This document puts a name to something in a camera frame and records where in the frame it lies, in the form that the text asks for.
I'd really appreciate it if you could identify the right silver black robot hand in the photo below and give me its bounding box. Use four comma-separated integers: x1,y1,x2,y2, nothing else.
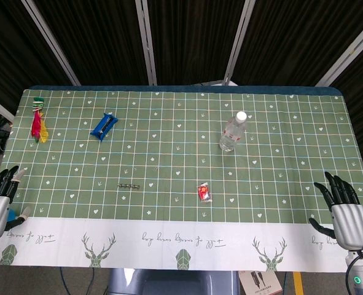
309,171,363,251

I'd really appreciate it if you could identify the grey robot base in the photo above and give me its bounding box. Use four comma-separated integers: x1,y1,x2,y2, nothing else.
107,267,242,295

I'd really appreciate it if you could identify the colourful feather shuttlecock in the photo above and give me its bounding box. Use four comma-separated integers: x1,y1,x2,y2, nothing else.
30,96,50,144

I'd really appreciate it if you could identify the white cardboard product box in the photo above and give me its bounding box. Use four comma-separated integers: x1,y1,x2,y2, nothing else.
238,270,283,295

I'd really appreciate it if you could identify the blue snack package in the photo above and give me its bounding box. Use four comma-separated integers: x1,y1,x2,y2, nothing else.
90,112,119,142

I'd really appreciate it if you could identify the clear plastic water bottle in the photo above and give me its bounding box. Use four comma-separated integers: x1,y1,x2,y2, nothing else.
219,111,248,152

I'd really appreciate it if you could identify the red snack packet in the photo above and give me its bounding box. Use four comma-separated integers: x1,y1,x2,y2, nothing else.
197,183,213,203

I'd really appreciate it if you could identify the green grid tablecloth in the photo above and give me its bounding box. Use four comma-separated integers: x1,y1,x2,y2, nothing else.
0,87,363,273

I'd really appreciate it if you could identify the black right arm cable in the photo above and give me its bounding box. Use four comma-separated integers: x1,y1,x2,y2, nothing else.
345,250,363,295

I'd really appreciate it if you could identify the blue floor cable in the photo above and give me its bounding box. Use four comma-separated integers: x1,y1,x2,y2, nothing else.
59,267,70,295

